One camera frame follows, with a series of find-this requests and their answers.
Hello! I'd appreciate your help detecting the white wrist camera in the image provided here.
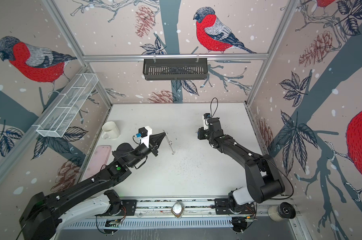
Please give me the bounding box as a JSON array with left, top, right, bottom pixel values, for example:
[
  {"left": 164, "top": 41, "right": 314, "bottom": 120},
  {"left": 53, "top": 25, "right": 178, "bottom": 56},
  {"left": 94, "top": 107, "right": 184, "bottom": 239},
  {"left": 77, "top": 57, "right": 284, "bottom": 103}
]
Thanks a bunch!
[
  {"left": 134, "top": 126, "right": 153, "bottom": 148},
  {"left": 203, "top": 113, "right": 212, "bottom": 130}
]

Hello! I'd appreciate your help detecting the black slotted wall basket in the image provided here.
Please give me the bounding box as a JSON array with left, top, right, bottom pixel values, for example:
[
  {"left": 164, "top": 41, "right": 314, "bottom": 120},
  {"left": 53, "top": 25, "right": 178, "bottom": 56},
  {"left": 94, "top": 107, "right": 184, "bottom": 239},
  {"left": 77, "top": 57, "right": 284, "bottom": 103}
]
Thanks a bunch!
[{"left": 143, "top": 58, "right": 208, "bottom": 81}]

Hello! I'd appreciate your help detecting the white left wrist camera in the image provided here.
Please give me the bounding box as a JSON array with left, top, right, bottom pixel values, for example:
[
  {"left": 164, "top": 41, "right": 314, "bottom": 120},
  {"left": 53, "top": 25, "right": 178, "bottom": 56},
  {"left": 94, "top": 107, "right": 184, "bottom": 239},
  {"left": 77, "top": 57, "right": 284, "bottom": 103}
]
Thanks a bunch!
[{"left": 134, "top": 126, "right": 153, "bottom": 148}]

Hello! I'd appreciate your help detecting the white ceramic mug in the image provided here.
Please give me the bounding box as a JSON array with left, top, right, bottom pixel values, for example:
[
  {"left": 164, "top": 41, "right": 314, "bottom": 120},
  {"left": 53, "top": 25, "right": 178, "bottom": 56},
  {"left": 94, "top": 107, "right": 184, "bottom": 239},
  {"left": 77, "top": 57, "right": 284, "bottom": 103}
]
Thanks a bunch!
[{"left": 101, "top": 122, "right": 121, "bottom": 140}]

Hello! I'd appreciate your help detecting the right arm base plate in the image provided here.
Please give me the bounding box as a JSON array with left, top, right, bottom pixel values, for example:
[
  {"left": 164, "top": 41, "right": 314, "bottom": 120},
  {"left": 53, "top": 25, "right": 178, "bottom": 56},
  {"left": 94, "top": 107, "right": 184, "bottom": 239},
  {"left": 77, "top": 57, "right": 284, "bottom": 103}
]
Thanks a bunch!
[{"left": 213, "top": 199, "right": 256, "bottom": 215}]

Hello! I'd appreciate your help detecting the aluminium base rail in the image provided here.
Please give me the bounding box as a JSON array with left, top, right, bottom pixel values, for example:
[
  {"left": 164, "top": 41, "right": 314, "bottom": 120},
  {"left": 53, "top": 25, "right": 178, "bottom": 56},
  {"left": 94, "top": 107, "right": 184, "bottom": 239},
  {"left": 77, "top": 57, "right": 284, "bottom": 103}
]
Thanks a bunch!
[{"left": 70, "top": 197, "right": 279, "bottom": 220}]

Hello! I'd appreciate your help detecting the small white dome object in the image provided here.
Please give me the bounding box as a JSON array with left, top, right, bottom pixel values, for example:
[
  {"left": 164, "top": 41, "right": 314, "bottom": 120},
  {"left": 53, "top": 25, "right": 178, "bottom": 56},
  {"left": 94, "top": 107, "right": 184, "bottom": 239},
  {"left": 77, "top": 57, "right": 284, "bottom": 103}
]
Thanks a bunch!
[{"left": 171, "top": 202, "right": 185, "bottom": 219}]

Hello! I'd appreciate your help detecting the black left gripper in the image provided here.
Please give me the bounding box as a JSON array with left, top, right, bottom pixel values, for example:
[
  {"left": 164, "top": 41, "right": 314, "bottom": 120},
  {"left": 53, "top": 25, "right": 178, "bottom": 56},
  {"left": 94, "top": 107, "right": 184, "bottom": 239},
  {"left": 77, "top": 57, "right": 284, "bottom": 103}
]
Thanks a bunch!
[{"left": 127, "top": 131, "right": 165, "bottom": 169}]

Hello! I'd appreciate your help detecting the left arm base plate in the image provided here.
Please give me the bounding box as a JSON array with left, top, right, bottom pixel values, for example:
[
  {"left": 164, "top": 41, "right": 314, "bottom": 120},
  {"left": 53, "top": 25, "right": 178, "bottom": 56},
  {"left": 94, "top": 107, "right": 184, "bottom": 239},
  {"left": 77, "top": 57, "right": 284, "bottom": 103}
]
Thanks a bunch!
[{"left": 97, "top": 200, "right": 138, "bottom": 217}]

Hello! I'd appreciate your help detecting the tape roll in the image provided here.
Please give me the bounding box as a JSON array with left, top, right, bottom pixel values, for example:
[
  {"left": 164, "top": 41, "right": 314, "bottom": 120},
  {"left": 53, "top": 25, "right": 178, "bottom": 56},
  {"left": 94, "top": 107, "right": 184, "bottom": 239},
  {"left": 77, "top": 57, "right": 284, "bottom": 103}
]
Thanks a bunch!
[{"left": 268, "top": 202, "right": 296, "bottom": 222}]

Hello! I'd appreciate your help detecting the pink rectangular tray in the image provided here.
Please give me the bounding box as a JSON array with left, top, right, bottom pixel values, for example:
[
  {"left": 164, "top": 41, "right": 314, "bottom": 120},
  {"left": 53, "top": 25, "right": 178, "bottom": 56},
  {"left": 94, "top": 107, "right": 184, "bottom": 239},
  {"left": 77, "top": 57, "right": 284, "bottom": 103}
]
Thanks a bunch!
[{"left": 81, "top": 145, "right": 112, "bottom": 181}]

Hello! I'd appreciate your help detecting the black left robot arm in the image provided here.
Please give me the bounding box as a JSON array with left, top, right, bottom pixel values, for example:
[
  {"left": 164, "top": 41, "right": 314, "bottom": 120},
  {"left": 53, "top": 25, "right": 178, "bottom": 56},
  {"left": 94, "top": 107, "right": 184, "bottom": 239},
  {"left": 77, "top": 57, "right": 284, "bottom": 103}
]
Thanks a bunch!
[{"left": 19, "top": 132, "right": 167, "bottom": 240}]

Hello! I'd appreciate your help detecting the white wire mesh basket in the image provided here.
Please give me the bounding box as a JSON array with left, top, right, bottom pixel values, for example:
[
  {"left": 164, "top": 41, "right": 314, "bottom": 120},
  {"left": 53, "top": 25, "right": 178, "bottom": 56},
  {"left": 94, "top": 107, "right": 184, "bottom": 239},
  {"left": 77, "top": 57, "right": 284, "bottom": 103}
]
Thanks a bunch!
[{"left": 36, "top": 73, "right": 99, "bottom": 138}]

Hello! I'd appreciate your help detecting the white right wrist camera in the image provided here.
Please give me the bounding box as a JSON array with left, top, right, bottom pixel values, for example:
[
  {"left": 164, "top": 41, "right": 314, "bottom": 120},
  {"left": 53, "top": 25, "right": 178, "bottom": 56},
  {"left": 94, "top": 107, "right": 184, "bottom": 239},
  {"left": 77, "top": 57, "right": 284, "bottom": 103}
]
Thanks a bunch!
[{"left": 203, "top": 113, "right": 212, "bottom": 130}]

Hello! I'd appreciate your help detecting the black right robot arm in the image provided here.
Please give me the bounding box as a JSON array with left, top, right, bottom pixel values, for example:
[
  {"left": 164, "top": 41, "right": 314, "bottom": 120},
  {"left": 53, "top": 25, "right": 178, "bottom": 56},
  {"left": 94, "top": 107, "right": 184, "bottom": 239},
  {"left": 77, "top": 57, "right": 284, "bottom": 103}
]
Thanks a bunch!
[{"left": 198, "top": 113, "right": 285, "bottom": 208}]

